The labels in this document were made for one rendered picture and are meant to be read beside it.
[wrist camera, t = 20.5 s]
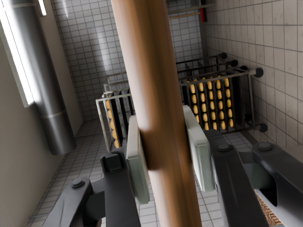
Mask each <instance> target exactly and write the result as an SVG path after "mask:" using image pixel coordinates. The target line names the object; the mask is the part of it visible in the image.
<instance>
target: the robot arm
mask: <svg viewBox="0 0 303 227"><path fill-rule="evenodd" d="M183 110H184V118H185V124H186V129H187V135H188V143H189V149H190V154H191V161H192V164H193V167H194V170H195V173H196V175H197V178H198V181H199V184H200V187H201V190H202V191H204V193H206V192H211V191H214V189H216V190H217V197H218V203H219V204H220V210H221V215H222V219H223V224H224V227H269V224H268V222H267V220H266V217H265V215H264V212H263V210H262V208H261V206H260V203H259V201H258V198H257V196H256V194H257V195H258V196H259V197H260V198H261V200H262V201H263V202H264V203H265V204H266V205H267V206H268V208H269V209H270V210H271V211H272V212H273V213H274V214H275V216H276V217H277V218H278V219H279V220H280V221H281V222H282V223H283V224H284V226H285V227H303V163H302V162H301V161H299V160H298V159H296V158H295V157H293V156H292V155H291V154H289V153H288V152H286V151H285V150H283V149H282V148H280V147H279V146H278V145H276V144H274V143H270V142H261V143H257V144H254V145H253V146H252V151H249V152H244V151H237V149H236V147H235V146H234V145H232V144H228V143H227V141H226V140H225V138H224V137H223V136H222V134H221V133H220V132H219V131H218V130H216V129H210V130H205V131H203V130H202V129H201V127H200V125H199V123H198V121H197V120H196V118H195V116H194V114H193V112H192V111H191V109H190V107H189V106H188V105H183ZM100 162H101V166H102V169H103V173H104V177H102V178H101V179H99V180H96V181H94V182H91V181H90V179H89V178H88V177H79V178H75V179H73V180H72V181H70V182H69V183H68V184H67V185H66V186H65V188H64V189H63V191H62V193H61V194H60V196H59V198H58V199H57V201H56V203H55V204H54V206H53V208H52V209H51V211H50V213H49V214H48V216H47V218H46V219H45V221H44V223H43V224H42V226H41V227H101V224H102V218H104V217H105V218H106V227H141V223H140V218H139V215H138V209H137V205H136V204H139V205H143V204H148V202H150V191H149V179H148V167H147V162H146V157H145V153H144V149H143V145H142V139H141V135H140V131H139V126H138V121H137V117H136V115H133V116H131V117H130V118H129V131H128V143H127V146H124V147H119V148H115V149H114V150H113V151H112V152H109V153H106V154H105V155H103V156H102V157H101V158H100ZM215 183H216V186H215ZM254 189H255V190H254ZM255 192H256V193H255ZM135 199H136V200H135Z"/></svg>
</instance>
